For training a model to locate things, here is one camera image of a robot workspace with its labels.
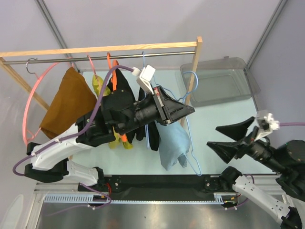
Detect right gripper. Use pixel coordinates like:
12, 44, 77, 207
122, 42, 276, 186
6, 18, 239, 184
205, 115, 285, 172

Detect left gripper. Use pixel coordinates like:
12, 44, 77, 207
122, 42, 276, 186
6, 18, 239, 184
116, 85, 194, 135

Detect light blue trousers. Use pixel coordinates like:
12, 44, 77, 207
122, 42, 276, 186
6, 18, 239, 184
156, 122, 191, 171

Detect light blue wire hanger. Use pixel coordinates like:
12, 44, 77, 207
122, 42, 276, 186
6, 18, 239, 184
152, 71, 203, 177

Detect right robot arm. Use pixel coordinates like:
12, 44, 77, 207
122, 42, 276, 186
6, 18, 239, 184
207, 113, 305, 229

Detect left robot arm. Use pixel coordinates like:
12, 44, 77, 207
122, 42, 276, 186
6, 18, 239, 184
24, 86, 195, 191

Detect black trousers on blue hanger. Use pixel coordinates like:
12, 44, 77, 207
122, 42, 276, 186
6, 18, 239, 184
136, 88, 160, 151

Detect black trousers on orange hanger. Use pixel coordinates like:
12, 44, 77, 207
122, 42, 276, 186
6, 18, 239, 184
102, 69, 140, 143

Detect yellow trousers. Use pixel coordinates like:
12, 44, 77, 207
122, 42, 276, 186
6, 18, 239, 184
92, 74, 133, 149

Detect orange plastic hanger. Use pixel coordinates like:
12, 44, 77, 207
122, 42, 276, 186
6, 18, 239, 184
107, 52, 127, 143

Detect brown trousers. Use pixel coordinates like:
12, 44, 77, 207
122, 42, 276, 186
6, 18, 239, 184
40, 67, 97, 139

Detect pink plastic hanger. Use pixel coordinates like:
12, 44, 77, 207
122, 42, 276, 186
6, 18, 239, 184
22, 58, 59, 146

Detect clear plastic bin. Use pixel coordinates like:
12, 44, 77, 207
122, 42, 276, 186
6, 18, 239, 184
190, 57, 260, 107

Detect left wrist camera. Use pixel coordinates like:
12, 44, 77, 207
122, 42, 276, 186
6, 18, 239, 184
132, 65, 156, 94

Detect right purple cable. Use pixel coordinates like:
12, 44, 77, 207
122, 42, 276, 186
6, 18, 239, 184
278, 121, 305, 127

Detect purple cable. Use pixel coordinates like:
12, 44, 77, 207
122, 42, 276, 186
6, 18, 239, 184
12, 65, 134, 177
278, 121, 305, 127

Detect metal clothes rail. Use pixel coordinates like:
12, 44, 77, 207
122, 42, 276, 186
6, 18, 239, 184
3, 51, 197, 65

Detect white cable duct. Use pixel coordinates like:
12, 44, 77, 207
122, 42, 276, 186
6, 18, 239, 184
44, 193, 240, 206

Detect pink wire hanger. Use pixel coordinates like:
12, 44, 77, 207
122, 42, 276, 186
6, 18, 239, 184
87, 54, 98, 79

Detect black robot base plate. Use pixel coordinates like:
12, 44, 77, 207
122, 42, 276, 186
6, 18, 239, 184
97, 175, 232, 199

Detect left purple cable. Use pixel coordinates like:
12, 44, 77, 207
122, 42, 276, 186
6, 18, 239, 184
12, 65, 134, 177

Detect wooden clothes rack frame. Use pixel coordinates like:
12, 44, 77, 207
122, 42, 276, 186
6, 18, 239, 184
0, 36, 204, 160

